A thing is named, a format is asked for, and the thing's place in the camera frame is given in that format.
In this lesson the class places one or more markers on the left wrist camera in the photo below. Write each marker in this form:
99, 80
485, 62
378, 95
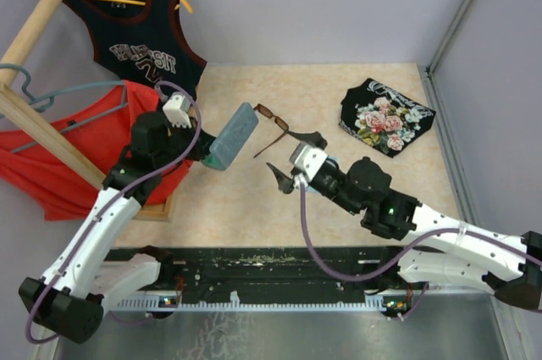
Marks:
176, 110

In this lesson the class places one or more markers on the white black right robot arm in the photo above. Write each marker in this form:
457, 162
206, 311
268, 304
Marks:
438, 249

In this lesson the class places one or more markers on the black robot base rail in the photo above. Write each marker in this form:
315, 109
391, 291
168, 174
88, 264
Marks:
263, 279

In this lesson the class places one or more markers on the red tank top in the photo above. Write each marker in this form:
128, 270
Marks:
60, 192

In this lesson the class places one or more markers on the light blue cleaning cloth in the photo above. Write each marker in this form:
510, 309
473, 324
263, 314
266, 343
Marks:
329, 163

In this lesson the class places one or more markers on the grey-blue glasses case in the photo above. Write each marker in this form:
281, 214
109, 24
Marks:
233, 137

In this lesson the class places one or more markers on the aluminium frame post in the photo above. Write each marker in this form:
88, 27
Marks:
451, 33

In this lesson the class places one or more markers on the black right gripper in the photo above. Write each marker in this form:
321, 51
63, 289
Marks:
313, 138

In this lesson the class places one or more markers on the navy basketball jersey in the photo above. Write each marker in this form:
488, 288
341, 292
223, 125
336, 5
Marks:
141, 41

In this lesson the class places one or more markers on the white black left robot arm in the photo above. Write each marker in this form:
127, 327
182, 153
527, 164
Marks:
69, 299

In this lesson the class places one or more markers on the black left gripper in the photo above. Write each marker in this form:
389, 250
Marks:
201, 146

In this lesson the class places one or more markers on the grey-blue clothes hanger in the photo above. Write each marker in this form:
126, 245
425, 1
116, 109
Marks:
44, 102

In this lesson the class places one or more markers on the wooden clothes rack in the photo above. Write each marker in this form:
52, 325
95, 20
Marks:
62, 58

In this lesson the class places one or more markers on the black floral folded shirt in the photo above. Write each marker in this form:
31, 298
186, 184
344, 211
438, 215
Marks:
383, 118

